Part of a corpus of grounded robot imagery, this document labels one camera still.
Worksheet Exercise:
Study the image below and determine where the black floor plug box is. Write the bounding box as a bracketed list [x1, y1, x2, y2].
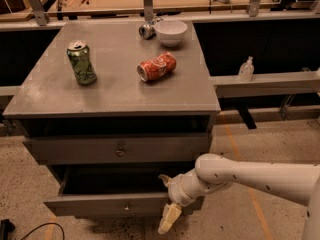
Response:
[0, 219, 15, 240]

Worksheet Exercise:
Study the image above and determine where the grey top drawer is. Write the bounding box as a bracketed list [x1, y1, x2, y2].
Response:
[23, 133, 211, 165]

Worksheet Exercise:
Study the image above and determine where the wooden background table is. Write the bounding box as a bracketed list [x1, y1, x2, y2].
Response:
[41, 0, 249, 20]

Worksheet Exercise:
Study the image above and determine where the grey drawer cabinet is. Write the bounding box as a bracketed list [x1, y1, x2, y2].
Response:
[4, 21, 220, 217]

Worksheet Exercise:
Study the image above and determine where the grey metal railing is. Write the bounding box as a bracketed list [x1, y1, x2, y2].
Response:
[3, 13, 319, 137]

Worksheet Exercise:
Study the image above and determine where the clear sanitizer bottle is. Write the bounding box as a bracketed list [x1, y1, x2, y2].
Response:
[238, 56, 254, 81]

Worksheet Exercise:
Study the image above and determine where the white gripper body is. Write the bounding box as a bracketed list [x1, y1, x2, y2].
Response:
[167, 174, 195, 207]

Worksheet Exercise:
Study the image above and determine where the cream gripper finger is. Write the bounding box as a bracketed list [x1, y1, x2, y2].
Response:
[158, 174, 172, 187]
[158, 203, 182, 234]

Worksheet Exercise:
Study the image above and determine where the grey drawer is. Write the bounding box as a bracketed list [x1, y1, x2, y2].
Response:
[23, 133, 211, 165]
[45, 162, 191, 218]

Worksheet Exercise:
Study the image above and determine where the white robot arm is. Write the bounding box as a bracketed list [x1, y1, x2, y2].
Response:
[158, 153, 320, 240]

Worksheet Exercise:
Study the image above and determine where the crushed red soda can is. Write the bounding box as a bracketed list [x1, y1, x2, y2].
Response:
[137, 52, 177, 82]

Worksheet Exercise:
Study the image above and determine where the green soda can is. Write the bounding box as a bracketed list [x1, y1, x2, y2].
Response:
[67, 40, 97, 85]

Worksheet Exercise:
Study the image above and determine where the black cable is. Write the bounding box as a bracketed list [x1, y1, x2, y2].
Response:
[20, 222, 66, 240]

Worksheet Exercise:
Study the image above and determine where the white bowl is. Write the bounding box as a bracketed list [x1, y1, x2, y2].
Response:
[154, 20, 188, 47]

